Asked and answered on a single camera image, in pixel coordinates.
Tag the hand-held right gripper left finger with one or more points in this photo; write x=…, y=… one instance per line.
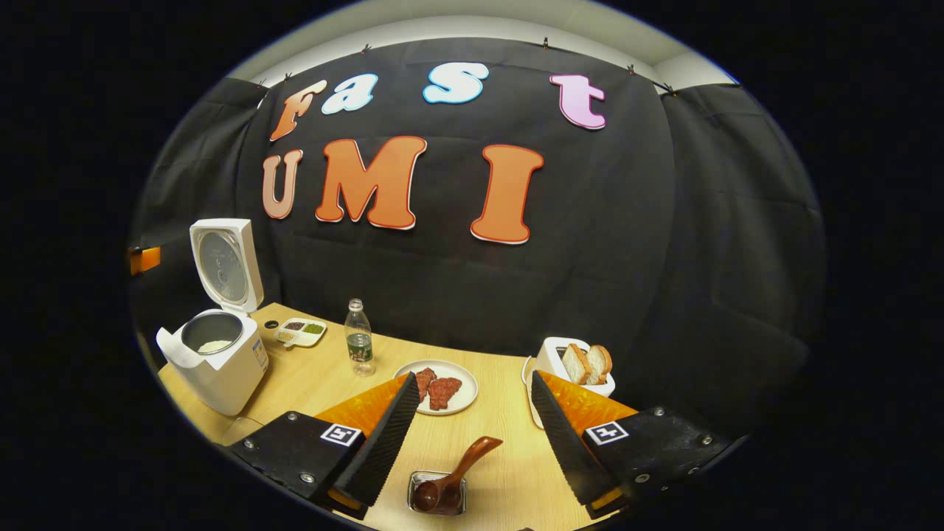
x=383, y=442

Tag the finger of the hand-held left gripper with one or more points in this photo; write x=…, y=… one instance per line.
x=147, y=259

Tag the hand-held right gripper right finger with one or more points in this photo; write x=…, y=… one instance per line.
x=568, y=450

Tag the brown wooden spoon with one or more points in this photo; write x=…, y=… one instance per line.
x=472, y=453

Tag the white rice cooker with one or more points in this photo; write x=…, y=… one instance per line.
x=225, y=376

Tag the red meat piece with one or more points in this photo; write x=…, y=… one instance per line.
x=445, y=392
x=425, y=382

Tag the toast bread slice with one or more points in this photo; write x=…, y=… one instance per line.
x=577, y=365
x=601, y=361

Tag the white toaster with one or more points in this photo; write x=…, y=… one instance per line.
x=549, y=361

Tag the clear plastic water bottle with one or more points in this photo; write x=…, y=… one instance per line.
x=361, y=346

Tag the white round plate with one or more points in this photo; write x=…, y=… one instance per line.
x=468, y=387

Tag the white divided grain dish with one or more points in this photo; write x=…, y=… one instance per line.
x=302, y=333

